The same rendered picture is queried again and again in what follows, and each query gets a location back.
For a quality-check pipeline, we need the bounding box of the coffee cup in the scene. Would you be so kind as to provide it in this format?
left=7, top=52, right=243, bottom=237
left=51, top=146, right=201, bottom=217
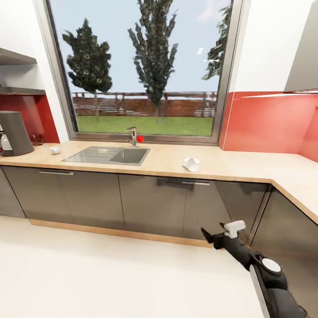
left=50, top=147, right=60, bottom=154

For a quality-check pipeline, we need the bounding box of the paper coffee filter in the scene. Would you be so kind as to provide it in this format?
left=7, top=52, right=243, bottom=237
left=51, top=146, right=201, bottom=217
left=182, top=158, right=198, bottom=171

